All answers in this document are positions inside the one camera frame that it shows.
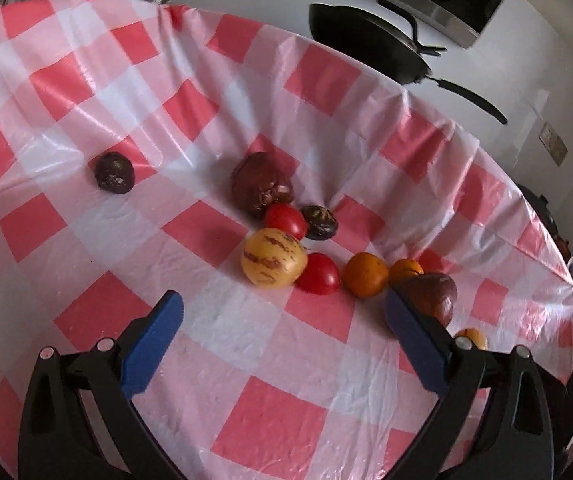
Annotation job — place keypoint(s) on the small orange mandarin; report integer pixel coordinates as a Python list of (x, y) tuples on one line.
[(472, 337)]

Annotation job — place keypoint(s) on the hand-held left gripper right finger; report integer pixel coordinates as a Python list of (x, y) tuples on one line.
[(416, 345)]

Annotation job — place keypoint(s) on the red tomato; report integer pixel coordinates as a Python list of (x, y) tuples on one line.
[(319, 274), (286, 220)]

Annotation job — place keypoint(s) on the dark brown water chestnut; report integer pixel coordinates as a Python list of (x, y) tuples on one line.
[(320, 221), (114, 172)]

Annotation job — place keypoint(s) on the wall socket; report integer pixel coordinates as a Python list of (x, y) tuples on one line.
[(552, 143)]

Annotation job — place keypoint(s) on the dark pot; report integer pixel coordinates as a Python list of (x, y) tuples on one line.
[(546, 215)]

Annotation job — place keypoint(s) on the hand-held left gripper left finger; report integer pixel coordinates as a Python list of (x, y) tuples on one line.
[(151, 345)]

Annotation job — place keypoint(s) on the yellow striped pepino melon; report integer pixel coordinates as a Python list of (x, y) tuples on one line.
[(273, 258)]

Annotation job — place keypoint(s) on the black wok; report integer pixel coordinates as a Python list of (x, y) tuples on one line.
[(366, 42)]

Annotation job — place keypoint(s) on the red white checkered tablecloth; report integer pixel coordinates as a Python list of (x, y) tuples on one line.
[(216, 110)]

